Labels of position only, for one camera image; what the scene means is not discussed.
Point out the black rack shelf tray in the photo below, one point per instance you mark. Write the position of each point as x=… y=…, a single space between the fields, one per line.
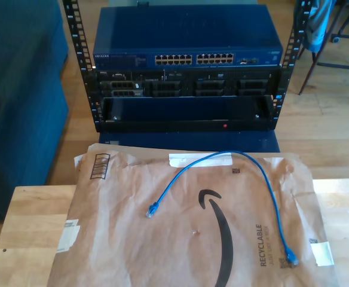
x=177 y=125

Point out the black rack server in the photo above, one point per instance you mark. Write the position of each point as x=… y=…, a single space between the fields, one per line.
x=189 y=80

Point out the brown paper mailer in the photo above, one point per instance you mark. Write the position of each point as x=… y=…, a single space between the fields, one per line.
x=150 y=239

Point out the blue sofa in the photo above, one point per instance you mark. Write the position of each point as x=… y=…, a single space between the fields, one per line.
x=19 y=104

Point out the grey blue jacket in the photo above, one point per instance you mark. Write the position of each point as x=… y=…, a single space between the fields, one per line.
x=318 y=30

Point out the dark metal bar stool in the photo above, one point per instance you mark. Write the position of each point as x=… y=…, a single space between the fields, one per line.
x=342 y=67

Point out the office chair base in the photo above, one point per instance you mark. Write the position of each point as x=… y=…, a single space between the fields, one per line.
x=336 y=39

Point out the blue rack base plate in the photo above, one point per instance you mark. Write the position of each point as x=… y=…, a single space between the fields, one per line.
x=192 y=142

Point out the black rack frame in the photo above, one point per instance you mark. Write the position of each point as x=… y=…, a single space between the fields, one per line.
x=89 y=89

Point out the blue network switch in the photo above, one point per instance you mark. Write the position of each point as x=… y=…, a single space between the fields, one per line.
x=186 y=30

